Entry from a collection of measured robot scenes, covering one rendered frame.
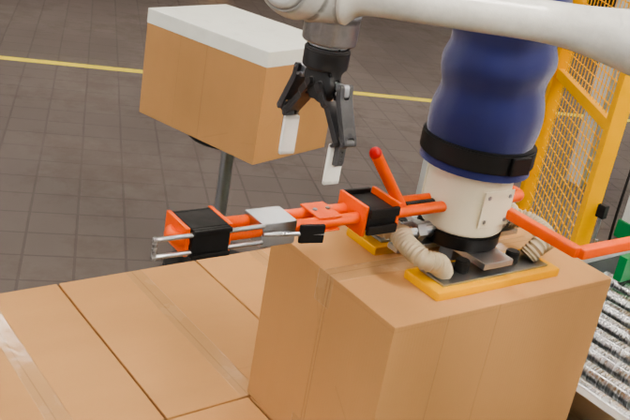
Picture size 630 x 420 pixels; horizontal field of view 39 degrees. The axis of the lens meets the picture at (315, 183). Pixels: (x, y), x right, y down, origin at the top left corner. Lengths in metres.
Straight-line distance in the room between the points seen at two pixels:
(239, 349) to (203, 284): 0.31
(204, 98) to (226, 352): 1.26
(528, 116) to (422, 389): 0.54
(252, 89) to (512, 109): 1.48
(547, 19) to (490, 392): 0.83
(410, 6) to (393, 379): 0.69
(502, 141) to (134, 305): 1.06
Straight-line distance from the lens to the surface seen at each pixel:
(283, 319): 1.81
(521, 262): 1.84
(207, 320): 2.23
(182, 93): 3.23
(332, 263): 1.70
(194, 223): 1.41
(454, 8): 1.23
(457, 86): 1.65
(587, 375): 2.43
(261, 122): 2.99
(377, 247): 1.76
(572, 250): 1.67
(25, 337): 2.13
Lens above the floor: 1.70
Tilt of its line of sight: 21 degrees down
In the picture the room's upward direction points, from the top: 10 degrees clockwise
